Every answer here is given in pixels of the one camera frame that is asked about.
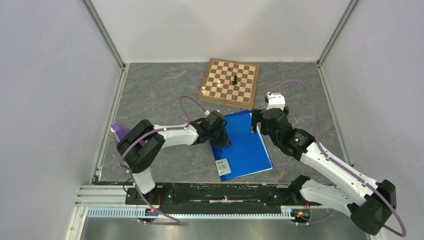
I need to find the wooden chessboard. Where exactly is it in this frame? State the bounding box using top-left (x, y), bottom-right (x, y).
top-left (198, 58), bottom-right (260, 110)

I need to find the purple stapler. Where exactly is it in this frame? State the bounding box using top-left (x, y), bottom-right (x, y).
top-left (110, 122), bottom-right (145, 148)

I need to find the blue folder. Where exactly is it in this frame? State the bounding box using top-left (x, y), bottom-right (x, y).
top-left (211, 110), bottom-right (274, 182)

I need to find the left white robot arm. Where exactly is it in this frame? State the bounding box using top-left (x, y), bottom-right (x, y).
top-left (110, 110), bottom-right (232, 204)

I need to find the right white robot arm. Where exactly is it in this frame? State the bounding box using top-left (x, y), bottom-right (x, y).
top-left (251, 107), bottom-right (397, 236)

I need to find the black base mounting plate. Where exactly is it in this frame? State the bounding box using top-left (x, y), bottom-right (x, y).
top-left (144, 182), bottom-right (307, 215)

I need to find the black chess piece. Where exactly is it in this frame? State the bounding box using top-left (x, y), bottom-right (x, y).
top-left (232, 75), bottom-right (238, 86)

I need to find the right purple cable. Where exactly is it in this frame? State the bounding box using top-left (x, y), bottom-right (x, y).
top-left (269, 79), bottom-right (408, 238)

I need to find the grey slotted cable duct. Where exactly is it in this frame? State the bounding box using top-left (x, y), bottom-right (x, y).
top-left (87, 207), bottom-right (295, 220)

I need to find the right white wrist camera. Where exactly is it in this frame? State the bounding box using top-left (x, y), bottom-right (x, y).
top-left (265, 92), bottom-right (286, 111)

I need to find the white paper stack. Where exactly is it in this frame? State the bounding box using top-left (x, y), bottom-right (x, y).
top-left (257, 130), bottom-right (266, 150)

